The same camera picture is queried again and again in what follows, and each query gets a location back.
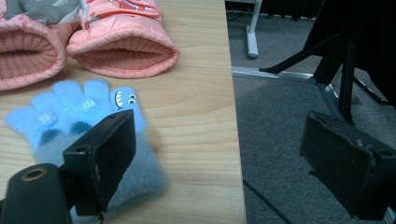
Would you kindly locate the black tripod stand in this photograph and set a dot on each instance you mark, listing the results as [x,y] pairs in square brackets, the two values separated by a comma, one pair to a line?
[347,77]

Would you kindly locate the pink winter glove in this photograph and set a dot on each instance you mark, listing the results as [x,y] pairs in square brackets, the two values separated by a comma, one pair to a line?
[28,49]
[124,37]

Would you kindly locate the white desk frame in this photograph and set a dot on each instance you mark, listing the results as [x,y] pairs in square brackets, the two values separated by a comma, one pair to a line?
[252,40]

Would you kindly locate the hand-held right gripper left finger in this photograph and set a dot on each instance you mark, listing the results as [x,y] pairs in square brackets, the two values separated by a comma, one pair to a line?
[106,155]

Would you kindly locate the aluminium floor rail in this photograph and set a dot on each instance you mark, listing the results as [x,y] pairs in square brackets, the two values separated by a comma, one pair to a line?
[328,98]
[280,74]

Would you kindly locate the blue knitted child glove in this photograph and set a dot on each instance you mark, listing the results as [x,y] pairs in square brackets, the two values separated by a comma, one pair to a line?
[68,102]

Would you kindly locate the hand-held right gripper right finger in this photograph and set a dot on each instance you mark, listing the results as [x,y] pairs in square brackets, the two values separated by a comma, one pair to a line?
[345,165]

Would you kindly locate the black curtain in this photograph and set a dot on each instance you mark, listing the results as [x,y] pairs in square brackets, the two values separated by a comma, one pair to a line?
[370,31]

